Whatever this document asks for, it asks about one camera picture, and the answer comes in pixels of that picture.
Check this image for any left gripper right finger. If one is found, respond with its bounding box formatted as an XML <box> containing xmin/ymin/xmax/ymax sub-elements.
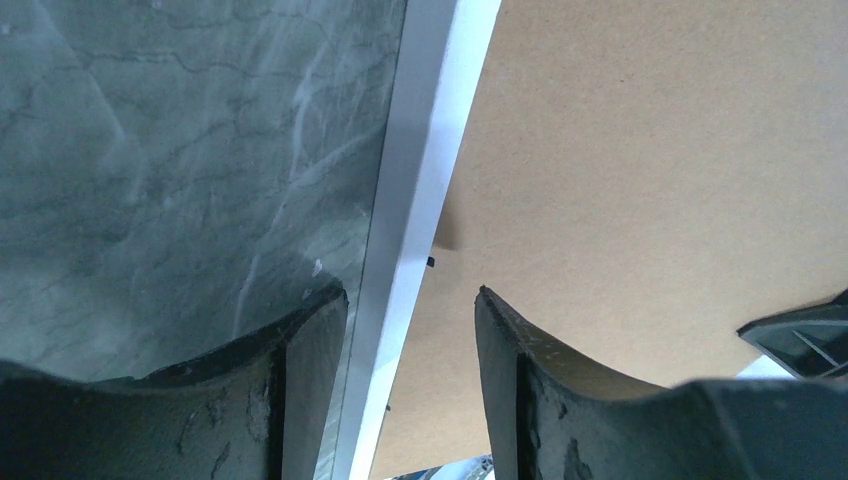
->
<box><xmin>475</xmin><ymin>287</ymin><xmax>847</xmax><ymax>479</ymax></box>

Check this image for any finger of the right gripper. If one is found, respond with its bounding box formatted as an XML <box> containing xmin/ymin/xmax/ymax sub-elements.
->
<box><xmin>737</xmin><ymin>292</ymin><xmax>847</xmax><ymax>379</ymax></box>

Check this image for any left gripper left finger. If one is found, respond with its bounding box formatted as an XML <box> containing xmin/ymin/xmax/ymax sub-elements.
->
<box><xmin>1</xmin><ymin>284</ymin><xmax>348</xmax><ymax>479</ymax></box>

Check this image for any brown backing board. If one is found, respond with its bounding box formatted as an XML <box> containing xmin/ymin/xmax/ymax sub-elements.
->
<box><xmin>371</xmin><ymin>1</ymin><xmax>847</xmax><ymax>479</ymax></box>

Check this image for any silver picture frame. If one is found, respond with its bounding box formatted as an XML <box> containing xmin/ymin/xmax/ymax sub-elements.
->
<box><xmin>328</xmin><ymin>0</ymin><xmax>500</xmax><ymax>479</ymax></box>

